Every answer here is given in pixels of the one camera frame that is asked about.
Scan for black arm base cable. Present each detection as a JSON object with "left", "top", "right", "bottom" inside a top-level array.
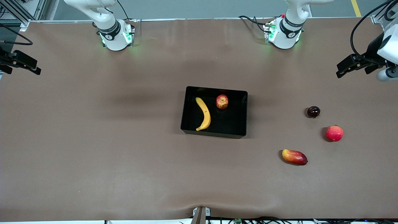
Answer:
[
  {"left": 238, "top": 15, "right": 268, "bottom": 33},
  {"left": 117, "top": 0, "right": 137, "bottom": 21}
]

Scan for black left arm base cable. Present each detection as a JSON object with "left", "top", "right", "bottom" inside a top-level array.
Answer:
[{"left": 238, "top": 15, "right": 268, "bottom": 33}]

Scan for round red apple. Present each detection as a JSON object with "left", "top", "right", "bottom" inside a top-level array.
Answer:
[{"left": 325, "top": 125, "right": 344, "bottom": 142}]

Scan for yellow banana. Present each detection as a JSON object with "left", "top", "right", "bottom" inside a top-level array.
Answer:
[{"left": 195, "top": 97, "right": 211, "bottom": 131}]

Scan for small red yellow apple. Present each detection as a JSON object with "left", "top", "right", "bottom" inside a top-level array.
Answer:
[{"left": 216, "top": 95, "right": 229, "bottom": 109}]

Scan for grey metal table bracket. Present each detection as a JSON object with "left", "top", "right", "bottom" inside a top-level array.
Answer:
[{"left": 192, "top": 207, "right": 211, "bottom": 224}]

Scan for black right arm base cable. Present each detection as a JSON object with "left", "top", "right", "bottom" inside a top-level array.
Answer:
[{"left": 117, "top": 0, "right": 137, "bottom": 21}]

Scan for brown table mat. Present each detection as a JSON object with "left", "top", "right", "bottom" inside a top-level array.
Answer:
[{"left": 0, "top": 17, "right": 398, "bottom": 222}]

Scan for aluminium frame profile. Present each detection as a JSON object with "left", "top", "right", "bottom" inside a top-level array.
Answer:
[
  {"left": 372, "top": 0, "right": 398, "bottom": 25},
  {"left": 0, "top": 0, "right": 47, "bottom": 31}
]

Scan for black cable bundle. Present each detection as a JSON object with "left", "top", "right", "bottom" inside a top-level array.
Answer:
[{"left": 179, "top": 217, "right": 398, "bottom": 224}]

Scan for black plastic box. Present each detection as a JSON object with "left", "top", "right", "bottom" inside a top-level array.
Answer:
[{"left": 180, "top": 86, "right": 248, "bottom": 139}]

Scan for red yellow mango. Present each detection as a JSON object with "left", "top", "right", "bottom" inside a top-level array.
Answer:
[{"left": 282, "top": 149, "right": 308, "bottom": 166}]

